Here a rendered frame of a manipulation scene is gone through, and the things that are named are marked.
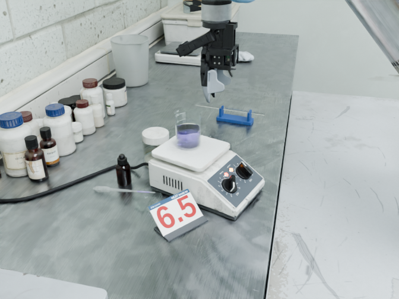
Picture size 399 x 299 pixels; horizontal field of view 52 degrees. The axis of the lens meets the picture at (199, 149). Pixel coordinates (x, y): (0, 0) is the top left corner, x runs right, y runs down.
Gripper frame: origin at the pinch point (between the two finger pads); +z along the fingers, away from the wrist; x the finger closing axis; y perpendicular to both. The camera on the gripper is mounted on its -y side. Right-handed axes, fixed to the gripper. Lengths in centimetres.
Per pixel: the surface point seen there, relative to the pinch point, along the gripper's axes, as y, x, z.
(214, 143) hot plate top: 12.3, -30.6, -1.8
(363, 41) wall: 38, 113, 8
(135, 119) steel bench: -18.5, -9.1, 6.3
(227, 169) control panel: 16.6, -35.0, 1.0
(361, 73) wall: 40, 114, 24
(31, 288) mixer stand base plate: -2, -69, 6
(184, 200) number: 11.1, -43.3, 4.0
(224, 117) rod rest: 4.9, -0.7, 5.7
